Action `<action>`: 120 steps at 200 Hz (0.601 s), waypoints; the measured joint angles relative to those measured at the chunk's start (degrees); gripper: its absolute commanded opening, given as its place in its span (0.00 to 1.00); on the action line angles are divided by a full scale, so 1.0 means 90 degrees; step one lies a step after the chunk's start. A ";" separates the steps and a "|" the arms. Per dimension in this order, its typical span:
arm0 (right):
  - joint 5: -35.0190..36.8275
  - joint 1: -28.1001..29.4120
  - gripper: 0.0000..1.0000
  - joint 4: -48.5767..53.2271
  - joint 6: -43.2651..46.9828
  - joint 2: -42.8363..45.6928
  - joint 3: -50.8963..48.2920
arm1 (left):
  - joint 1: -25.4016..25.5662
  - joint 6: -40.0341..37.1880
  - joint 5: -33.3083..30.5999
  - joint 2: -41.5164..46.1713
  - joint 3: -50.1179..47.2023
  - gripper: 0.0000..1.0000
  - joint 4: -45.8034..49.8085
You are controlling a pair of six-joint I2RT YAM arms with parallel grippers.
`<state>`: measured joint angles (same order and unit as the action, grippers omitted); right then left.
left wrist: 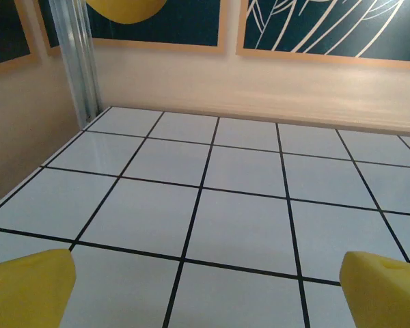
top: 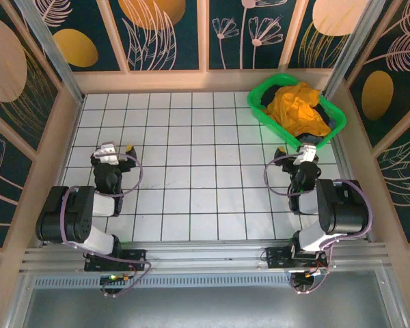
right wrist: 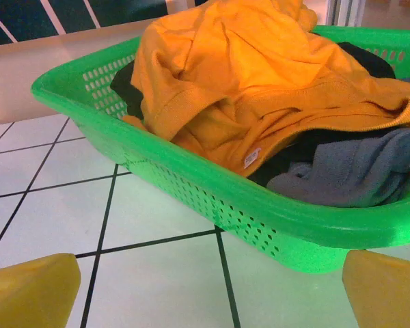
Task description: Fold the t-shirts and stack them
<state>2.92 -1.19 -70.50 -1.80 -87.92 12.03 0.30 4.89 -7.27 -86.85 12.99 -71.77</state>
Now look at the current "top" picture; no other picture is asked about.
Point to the black t-shirt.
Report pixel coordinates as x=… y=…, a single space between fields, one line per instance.
x=270 y=96

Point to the yellow t-shirt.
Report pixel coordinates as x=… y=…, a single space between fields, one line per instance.
x=294 y=109

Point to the aluminium corner post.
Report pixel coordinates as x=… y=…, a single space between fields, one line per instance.
x=51 y=51
x=357 y=51

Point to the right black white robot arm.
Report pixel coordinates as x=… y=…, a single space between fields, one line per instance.
x=341 y=212

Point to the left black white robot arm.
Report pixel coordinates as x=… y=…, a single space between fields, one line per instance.
x=65 y=218

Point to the blue grey garment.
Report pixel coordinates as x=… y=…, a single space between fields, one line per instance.
x=333 y=123

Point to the green plastic laundry basket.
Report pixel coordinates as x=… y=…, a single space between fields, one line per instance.
x=256 y=102

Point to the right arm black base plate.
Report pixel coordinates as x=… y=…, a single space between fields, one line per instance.
x=276 y=258

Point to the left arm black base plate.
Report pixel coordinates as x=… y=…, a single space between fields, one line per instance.
x=133 y=259

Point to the grey metal shelf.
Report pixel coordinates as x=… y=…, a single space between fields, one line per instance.
x=208 y=307

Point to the aluminium rail frame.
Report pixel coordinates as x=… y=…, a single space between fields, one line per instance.
x=208 y=253

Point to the floral dark wall panel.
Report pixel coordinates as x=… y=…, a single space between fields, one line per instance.
x=406 y=191
x=246 y=51
x=157 y=41
x=396 y=68
x=314 y=51
x=75 y=48
x=13 y=85
x=3 y=191

